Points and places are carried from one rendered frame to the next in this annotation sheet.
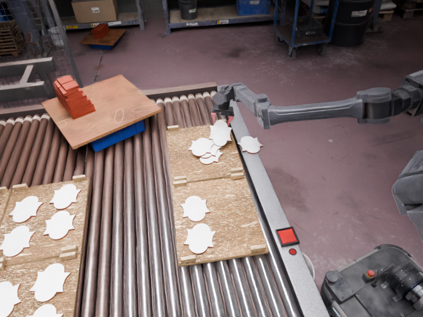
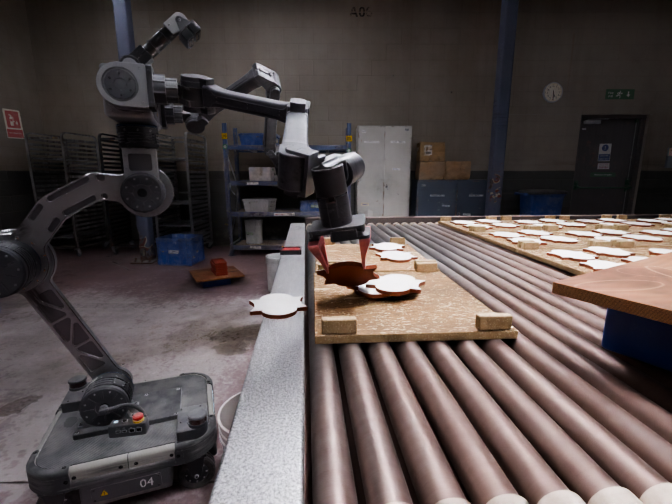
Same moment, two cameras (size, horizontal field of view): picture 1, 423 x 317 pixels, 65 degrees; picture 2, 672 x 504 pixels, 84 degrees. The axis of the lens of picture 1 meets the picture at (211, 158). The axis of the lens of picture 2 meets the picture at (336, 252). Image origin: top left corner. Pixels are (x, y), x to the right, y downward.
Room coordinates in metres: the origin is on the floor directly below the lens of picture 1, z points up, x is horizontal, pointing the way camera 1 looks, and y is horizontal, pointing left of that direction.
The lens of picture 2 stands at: (2.09, -0.02, 1.20)
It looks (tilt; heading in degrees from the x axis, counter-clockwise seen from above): 12 degrees down; 184
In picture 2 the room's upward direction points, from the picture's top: straight up
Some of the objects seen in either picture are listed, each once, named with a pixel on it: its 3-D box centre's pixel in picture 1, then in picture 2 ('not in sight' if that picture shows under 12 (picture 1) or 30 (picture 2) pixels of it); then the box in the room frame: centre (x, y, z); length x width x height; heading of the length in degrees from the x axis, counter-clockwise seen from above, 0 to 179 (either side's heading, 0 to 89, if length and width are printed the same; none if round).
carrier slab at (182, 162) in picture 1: (203, 151); (392, 298); (1.29, 0.04, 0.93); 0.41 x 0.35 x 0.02; 8
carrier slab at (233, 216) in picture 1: (215, 216); (368, 257); (0.87, -0.01, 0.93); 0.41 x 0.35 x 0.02; 7
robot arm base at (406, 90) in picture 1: (403, 99); (163, 89); (0.92, -0.64, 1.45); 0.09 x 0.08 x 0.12; 25
